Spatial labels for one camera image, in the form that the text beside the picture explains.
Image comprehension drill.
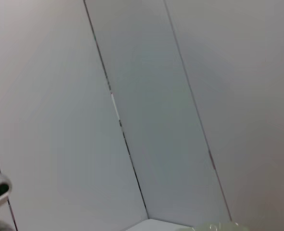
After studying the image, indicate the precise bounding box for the translucent glass fruit plate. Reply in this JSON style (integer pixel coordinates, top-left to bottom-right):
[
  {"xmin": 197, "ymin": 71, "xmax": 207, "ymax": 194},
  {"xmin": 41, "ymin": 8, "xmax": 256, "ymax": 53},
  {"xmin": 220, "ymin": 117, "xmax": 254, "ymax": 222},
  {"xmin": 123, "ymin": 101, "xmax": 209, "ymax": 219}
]
[{"xmin": 194, "ymin": 221, "xmax": 252, "ymax": 231}]

